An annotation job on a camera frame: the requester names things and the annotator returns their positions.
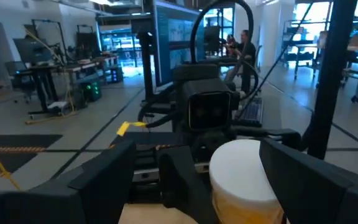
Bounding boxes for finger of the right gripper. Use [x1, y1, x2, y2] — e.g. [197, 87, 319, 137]
[158, 145, 219, 224]

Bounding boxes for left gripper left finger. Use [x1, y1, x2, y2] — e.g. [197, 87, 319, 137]
[0, 139, 137, 224]

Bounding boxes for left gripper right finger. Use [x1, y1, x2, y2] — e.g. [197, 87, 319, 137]
[259, 138, 358, 224]

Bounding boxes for orange pill vial white cap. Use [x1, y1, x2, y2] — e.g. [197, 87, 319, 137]
[209, 139, 287, 224]

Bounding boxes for yellow tape tag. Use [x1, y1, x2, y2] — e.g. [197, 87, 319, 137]
[116, 121, 147, 137]

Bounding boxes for computer with green lights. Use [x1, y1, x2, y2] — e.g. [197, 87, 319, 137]
[81, 80, 103, 103]

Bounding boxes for black floor mat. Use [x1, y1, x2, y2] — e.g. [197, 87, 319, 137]
[0, 134, 63, 180]

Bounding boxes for black keyboard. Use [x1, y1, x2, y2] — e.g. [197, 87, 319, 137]
[236, 96, 265, 128]

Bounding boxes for large blue display screen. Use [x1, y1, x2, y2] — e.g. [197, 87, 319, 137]
[153, 0, 206, 88]

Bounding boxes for black workshop desk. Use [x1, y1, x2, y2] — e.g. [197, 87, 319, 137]
[25, 54, 121, 116]

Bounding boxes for person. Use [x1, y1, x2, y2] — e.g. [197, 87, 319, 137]
[224, 29, 258, 95]

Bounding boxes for dark desk monitor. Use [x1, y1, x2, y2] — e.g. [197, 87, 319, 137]
[12, 37, 55, 65]

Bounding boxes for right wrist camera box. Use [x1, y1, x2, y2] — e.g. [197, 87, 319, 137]
[187, 90, 232, 131]

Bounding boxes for black rig frame post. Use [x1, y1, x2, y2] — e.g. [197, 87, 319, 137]
[301, 0, 358, 161]

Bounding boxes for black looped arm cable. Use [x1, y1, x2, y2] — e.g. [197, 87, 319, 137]
[189, 0, 260, 101]

